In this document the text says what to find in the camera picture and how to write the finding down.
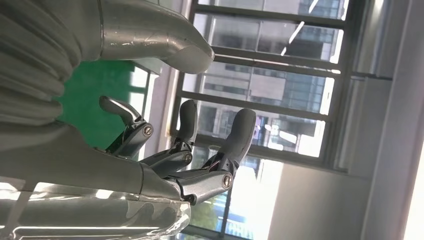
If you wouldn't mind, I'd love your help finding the green conveyor belt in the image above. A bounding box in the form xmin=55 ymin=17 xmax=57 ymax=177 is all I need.
xmin=54 ymin=60 xmax=148 ymax=151

